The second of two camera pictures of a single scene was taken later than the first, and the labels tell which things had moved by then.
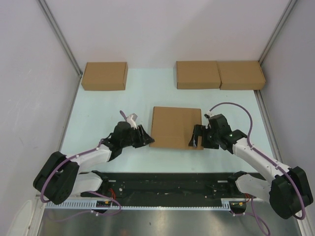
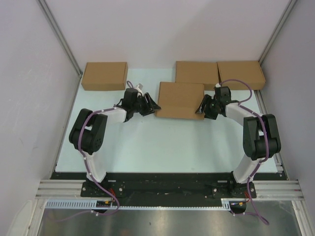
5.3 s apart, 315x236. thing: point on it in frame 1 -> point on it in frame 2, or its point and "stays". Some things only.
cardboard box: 240,74 stays
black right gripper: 198,131 -> 206,101
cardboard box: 173,127 -> 180,100
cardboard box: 105,76 stays
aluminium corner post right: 276,31 stays
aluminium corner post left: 61,36 stays
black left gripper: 143,136 -> 151,104
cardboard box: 197,74 stays
